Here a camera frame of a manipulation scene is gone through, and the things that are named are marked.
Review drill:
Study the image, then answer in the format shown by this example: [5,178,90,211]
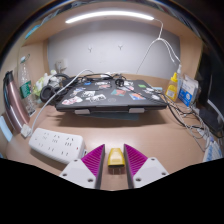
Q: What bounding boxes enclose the white light bar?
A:
[65,10,155,24]

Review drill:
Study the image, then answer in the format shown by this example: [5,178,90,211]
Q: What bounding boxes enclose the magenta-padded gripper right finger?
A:
[123,143,170,190]

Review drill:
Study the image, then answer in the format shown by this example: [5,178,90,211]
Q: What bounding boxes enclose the yellow charger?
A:
[107,147,127,175]

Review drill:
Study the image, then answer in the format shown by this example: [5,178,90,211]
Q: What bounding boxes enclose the white hanging cable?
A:
[134,19,183,76]

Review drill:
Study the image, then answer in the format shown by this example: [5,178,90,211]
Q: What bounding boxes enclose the pink thermos jug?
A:
[2,69,31,134]

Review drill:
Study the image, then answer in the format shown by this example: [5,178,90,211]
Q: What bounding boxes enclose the blue white box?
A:
[177,74,200,108]

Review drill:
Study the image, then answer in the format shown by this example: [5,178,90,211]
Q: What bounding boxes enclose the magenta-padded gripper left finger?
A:
[59,143,106,190]

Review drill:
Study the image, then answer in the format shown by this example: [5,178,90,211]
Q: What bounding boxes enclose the green white plush toy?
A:
[32,69,59,98]

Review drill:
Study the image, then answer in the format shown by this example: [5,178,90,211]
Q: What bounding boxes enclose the clear plastic water bottle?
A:
[18,54,38,117]

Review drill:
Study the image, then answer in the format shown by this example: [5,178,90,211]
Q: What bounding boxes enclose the white flat case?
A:
[0,114,14,144]

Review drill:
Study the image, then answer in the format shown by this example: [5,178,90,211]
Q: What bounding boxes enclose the white power strip cable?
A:
[29,68,96,138]

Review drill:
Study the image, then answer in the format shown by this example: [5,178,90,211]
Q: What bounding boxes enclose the white wall socket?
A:
[54,58,67,72]

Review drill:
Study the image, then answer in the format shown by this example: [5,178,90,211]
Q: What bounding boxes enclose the black cable bundle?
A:
[159,93,214,151]

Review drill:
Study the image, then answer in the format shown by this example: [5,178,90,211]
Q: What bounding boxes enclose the black monitor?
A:
[194,43,224,134]

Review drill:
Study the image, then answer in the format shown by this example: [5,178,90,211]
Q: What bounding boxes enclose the sticker-covered dark laptop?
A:
[54,79,168,113]

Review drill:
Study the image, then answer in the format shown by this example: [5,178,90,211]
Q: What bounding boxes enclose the white power strip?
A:
[28,127,87,165]

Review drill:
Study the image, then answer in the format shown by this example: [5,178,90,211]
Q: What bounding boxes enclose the yellow squeeze bottle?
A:
[165,72,179,103]

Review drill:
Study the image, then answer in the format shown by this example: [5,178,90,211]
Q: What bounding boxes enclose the black headphones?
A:
[39,73,71,104]

